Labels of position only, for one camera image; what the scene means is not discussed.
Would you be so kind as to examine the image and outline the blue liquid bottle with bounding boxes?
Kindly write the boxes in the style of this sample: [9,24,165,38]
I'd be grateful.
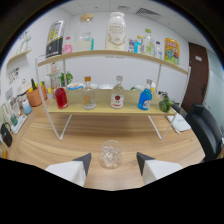
[137,79,154,111]

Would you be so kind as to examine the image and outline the clear bottle orange cap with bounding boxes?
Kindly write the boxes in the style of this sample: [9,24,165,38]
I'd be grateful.
[81,76,97,111]

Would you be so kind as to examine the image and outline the white milk bottle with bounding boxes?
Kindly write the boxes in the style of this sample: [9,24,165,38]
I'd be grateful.
[105,11,127,52]

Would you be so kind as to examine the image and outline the green cup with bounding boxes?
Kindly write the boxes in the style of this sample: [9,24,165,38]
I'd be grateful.
[10,114,19,127]

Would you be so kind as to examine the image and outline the clear glass with ice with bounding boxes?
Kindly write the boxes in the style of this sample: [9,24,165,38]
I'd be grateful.
[98,139,123,170]

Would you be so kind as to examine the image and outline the white cloth bag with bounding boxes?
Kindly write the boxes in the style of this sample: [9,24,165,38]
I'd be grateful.
[165,113,192,133]

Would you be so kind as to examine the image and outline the black chair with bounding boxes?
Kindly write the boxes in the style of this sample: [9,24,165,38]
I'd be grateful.
[185,103,224,163]

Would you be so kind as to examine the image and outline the glass jar of limes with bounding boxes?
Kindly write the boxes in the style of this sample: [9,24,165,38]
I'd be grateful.
[157,94,174,113]

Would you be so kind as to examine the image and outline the white kitchen scale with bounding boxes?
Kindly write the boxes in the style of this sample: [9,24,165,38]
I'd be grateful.
[10,114,28,135]

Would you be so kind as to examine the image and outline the two-tier wooden shelf rack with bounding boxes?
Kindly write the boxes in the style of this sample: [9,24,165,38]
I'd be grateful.
[34,49,192,142]

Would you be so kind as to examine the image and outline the red liquid glass bottle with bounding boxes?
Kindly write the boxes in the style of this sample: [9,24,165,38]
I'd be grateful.
[54,82,69,110]

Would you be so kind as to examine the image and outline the black kettle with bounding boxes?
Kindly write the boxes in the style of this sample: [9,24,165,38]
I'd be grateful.
[0,122,14,148]

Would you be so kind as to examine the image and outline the white and blue canister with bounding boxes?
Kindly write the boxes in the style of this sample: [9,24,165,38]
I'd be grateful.
[21,98,33,116]

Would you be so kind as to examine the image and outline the clear bottle red label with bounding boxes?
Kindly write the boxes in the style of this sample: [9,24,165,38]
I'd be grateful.
[110,75,126,110]

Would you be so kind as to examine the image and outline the orange basket with produce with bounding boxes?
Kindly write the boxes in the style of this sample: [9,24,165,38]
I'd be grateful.
[25,83,48,108]

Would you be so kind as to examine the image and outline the blue rimmed bowl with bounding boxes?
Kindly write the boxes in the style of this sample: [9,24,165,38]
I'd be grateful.
[66,82,84,91]

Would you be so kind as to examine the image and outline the green potted plant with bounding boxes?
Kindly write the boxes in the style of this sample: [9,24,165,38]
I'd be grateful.
[58,71,74,87]

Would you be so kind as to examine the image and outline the yellow orange can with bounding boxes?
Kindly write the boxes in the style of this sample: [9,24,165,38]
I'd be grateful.
[163,37,181,66]

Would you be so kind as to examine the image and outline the small pink bottle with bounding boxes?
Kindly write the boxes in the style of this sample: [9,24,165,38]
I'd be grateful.
[62,36,74,55]

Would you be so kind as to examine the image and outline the small blue bottle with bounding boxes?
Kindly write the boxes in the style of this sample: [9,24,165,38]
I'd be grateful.
[133,35,144,54]

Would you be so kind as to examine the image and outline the clear bottle green cap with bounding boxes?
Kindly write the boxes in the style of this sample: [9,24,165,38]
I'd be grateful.
[142,28,155,56]

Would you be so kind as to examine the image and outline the large black can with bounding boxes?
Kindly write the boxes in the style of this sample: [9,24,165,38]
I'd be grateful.
[45,20,67,59]

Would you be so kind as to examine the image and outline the wooden wall shelf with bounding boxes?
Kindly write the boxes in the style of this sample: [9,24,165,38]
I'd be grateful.
[6,49,33,66]

